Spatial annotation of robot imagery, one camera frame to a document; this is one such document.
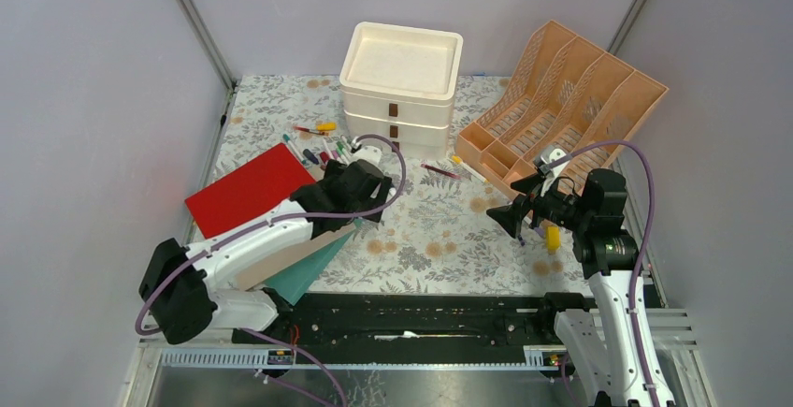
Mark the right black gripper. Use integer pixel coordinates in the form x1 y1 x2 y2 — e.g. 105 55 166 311
485 170 591 239

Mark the red folder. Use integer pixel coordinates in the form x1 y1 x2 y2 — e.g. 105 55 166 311
185 144 315 238

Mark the teal folder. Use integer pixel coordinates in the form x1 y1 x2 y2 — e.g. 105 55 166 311
264 220 361 305

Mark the beige folder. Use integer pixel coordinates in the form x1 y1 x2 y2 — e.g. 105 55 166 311
232 226 348 290

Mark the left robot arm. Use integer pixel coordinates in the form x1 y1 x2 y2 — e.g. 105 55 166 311
135 160 397 345

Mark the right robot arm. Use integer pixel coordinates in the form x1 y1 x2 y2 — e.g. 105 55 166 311
486 168 677 406

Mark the yellow eraser block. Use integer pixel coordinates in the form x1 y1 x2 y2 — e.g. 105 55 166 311
545 225 561 254

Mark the dark blue marker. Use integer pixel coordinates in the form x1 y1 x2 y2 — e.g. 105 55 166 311
302 149 321 166

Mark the yellow capped white marker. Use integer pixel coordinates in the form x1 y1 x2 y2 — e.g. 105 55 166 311
451 155 488 183

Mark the floral table mat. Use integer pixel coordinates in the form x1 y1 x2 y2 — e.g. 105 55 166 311
213 75 589 296

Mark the dark red pen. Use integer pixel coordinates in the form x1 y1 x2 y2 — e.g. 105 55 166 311
420 163 461 180

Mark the teal capped white marker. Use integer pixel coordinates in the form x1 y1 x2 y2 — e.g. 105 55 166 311
282 134 306 164

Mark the white three-drawer organizer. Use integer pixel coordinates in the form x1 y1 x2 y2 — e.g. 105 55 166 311
339 22 464 160

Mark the orange plastic file rack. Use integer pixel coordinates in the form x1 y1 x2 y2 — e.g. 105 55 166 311
455 21 669 198

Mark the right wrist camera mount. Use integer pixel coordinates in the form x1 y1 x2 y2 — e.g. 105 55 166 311
534 146 570 196

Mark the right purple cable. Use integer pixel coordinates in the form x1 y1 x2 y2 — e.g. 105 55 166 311
544 138 664 407

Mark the purple cable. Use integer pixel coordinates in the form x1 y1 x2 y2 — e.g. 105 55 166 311
135 134 409 407
544 138 664 407

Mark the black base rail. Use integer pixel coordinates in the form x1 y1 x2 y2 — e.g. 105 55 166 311
170 289 664 369

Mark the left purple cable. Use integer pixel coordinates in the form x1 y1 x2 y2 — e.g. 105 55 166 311
135 134 409 407

